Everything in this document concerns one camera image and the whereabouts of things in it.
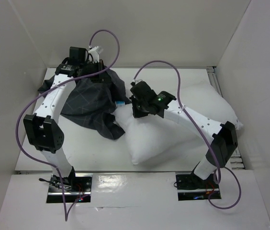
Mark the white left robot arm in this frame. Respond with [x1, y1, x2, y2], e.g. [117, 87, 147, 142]
[23, 61, 105, 191]

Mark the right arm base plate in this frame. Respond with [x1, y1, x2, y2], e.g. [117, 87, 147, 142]
[173, 173, 221, 201]

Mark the aluminium rail frame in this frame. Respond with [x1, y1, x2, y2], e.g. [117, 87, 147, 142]
[206, 66, 246, 170]

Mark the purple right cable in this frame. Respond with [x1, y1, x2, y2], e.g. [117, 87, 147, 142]
[134, 60, 242, 209]

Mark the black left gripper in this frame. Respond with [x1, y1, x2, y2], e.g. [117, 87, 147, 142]
[79, 59, 113, 83]

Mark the white pillow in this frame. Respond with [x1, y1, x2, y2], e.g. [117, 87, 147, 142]
[113, 82, 243, 165]

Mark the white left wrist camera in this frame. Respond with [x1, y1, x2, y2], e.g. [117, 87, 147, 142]
[88, 46, 103, 63]

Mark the purple cable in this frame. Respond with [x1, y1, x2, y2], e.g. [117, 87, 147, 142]
[134, 60, 242, 209]
[15, 29, 121, 221]

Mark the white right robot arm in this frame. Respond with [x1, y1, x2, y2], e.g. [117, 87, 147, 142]
[130, 80, 237, 188]

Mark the dark grey checked pillowcase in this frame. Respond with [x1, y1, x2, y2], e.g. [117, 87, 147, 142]
[37, 68, 130, 141]

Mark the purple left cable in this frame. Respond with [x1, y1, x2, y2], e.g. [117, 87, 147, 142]
[15, 29, 121, 221]

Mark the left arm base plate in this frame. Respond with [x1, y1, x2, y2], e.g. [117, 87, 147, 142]
[39, 173, 92, 204]

